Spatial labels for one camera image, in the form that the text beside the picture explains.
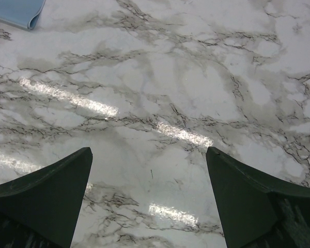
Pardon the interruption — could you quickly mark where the blue checked placemat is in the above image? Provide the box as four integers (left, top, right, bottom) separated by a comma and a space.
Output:
0, 0, 45, 30

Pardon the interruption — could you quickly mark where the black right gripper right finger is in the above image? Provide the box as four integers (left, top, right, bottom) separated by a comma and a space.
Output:
206, 147, 310, 247

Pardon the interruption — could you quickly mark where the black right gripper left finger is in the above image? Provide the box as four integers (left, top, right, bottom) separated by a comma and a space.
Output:
0, 147, 93, 247

